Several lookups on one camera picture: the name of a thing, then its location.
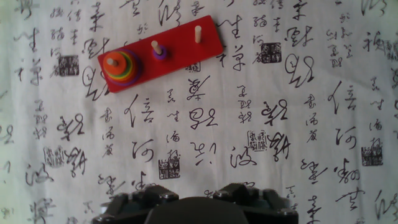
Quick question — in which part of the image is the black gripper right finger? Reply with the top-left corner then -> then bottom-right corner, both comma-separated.
212,182 -> 299,224

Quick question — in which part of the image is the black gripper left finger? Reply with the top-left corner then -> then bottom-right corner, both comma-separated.
92,184 -> 180,224

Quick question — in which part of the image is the small orange Hanoi disc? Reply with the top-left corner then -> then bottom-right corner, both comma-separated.
103,51 -> 129,75

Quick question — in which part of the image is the green Hanoi disc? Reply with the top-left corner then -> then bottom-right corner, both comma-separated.
105,51 -> 133,79

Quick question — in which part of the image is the yellow Hanoi disc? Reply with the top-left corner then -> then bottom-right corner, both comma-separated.
106,51 -> 136,81

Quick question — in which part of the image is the large orange Hanoi disc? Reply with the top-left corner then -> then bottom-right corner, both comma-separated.
105,50 -> 139,83

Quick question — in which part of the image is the large purple Hanoi disc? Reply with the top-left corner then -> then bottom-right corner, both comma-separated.
103,48 -> 143,87

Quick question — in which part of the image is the small purple Hanoi disc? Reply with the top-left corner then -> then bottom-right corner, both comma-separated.
152,45 -> 169,60

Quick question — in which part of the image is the red Hanoi base board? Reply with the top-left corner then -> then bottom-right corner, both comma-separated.
97,14 -> 224,94

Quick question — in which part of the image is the calligraphy printed beige cloth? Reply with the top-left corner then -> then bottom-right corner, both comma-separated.
0,0 -> 398,224

